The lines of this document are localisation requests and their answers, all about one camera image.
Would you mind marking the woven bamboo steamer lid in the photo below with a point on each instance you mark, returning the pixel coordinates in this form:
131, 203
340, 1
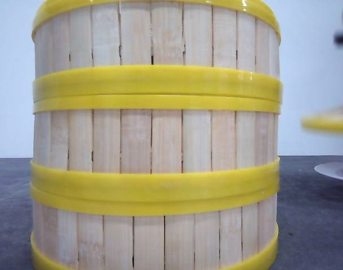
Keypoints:
326, 121

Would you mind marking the middle bamboo steamer drawer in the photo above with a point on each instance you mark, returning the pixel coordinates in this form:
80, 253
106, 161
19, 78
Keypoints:
166, 160

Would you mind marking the white plate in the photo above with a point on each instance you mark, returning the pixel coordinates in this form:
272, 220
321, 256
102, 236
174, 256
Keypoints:
333, 170

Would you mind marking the bamboo steamer drawer yellow rims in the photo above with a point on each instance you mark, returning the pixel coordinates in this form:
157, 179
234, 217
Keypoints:
155, 55

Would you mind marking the bottom bamboo steamer drawer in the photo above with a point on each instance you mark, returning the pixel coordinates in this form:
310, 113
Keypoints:
236, 238

